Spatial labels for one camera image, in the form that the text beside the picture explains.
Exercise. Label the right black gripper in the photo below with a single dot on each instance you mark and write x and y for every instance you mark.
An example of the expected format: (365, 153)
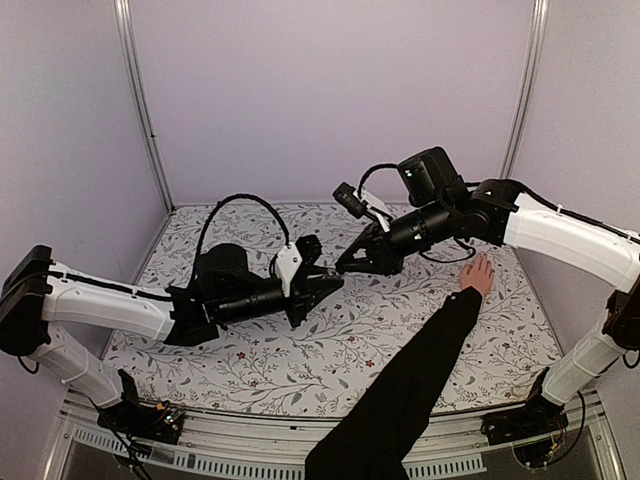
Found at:
(382, 258)

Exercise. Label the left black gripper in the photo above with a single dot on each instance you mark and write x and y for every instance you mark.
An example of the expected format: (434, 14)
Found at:
(304, 296)

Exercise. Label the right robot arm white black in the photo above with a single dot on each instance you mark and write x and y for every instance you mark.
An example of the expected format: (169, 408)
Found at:
(504, 212)

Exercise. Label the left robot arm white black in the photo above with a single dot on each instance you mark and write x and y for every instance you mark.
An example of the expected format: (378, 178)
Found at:
(42, 294)

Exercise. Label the black sleeved forearm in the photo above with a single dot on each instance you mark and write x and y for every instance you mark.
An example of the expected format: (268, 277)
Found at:
(380, 430)

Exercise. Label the person's bare hand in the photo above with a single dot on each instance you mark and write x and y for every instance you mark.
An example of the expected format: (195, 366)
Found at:
(478, 275)

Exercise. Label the floral patterned table mat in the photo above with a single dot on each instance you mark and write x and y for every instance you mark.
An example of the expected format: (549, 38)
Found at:
(323, 367)

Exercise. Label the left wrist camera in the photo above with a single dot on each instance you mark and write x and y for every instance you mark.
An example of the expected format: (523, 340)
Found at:
(294, 256)

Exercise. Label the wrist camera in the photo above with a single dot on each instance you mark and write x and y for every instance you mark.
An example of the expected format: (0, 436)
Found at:
(294, 256)
(363, 204)

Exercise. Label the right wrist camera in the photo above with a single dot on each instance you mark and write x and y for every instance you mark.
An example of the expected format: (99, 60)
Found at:
(363, 204)

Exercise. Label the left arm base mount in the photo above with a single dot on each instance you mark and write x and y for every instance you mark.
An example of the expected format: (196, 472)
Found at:
(162, 422)

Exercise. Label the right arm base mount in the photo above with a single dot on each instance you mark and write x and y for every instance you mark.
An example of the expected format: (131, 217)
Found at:
(537, 416)

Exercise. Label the left aluminium frame post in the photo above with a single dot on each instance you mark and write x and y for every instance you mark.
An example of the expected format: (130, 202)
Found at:
(124, 22)

